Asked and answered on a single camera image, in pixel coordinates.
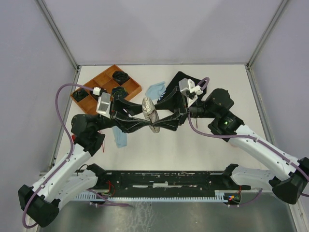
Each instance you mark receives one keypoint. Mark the red sunglasses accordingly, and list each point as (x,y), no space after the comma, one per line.
(90,141)

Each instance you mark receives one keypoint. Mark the crumpled light blue cloth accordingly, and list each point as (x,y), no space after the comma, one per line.
(155,91)

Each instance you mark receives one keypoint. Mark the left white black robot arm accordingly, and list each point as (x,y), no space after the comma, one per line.
(42,201)

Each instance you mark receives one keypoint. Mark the aluminium frame post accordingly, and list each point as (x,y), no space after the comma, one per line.
(55,30)
(267,32)

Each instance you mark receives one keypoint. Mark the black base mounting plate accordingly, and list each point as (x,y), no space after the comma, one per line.
(121,180)

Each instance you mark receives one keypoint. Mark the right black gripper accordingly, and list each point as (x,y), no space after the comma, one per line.
(173,122)

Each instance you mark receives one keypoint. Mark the light blue cleaning cloth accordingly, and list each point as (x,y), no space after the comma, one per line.
(120,137)

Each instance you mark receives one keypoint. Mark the white slotted cable duct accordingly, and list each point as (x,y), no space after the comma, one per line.
(172,195)

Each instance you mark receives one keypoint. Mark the rolled green black belt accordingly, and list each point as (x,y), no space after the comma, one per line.
(80,94)

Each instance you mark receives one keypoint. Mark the black folded cloth pouch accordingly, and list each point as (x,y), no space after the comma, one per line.
(175,82)

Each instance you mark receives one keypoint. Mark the rolled black belt top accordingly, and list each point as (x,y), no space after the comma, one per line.
(120,77)

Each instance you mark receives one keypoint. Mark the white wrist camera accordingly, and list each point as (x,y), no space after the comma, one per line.
(189,89)
(104,101)

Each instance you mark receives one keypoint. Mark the rolled blue yellow belt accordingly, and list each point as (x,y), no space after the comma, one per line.
(119,91)

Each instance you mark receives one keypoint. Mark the marble pattern glasses case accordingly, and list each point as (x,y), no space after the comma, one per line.
(150,113)

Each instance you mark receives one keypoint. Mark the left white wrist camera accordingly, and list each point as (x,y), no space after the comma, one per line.
(104,101)

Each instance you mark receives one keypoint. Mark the right aluminium frame post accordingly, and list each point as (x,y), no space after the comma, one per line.
(267,32)

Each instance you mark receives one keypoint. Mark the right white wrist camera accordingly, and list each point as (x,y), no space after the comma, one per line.
(189,89)

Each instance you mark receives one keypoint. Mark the left aluminium frame post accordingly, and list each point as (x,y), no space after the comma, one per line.
(55,30)

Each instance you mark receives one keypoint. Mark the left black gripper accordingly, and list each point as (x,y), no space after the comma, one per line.
(120,117)

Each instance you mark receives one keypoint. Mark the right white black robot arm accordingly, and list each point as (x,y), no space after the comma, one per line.
(286,176)

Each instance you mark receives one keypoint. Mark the wooden compartment tray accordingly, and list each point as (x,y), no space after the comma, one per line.
(105,81)

